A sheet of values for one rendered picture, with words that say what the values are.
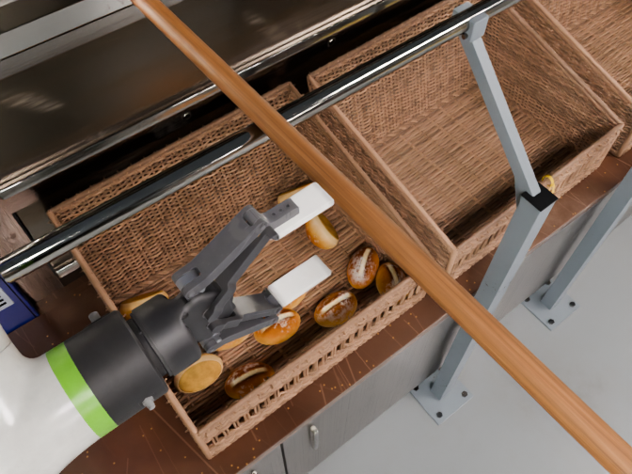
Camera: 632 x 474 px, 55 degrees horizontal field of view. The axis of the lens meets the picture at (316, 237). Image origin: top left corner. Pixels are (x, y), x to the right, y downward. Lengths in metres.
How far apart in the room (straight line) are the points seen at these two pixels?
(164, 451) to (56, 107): 0.64
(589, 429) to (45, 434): 0.46
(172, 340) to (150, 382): 0.04
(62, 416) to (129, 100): 0.69
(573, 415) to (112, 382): 0.40
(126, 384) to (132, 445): 0.68
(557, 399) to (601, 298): 1.57
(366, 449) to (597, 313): 0.86
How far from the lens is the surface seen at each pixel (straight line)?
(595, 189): 1.61
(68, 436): 0.57
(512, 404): 1.91
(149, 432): 1.24
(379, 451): 1.79
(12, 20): 1.02
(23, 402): 0.57
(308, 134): 1.33
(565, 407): 0.60
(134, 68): 1.12
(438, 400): 1.85
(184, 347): 0.57
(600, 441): 0.60
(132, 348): 0.56
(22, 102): 1.09
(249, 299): 0.66
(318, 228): 1.31
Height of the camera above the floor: 1.73
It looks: 57 degrees down
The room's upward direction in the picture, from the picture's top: straight up
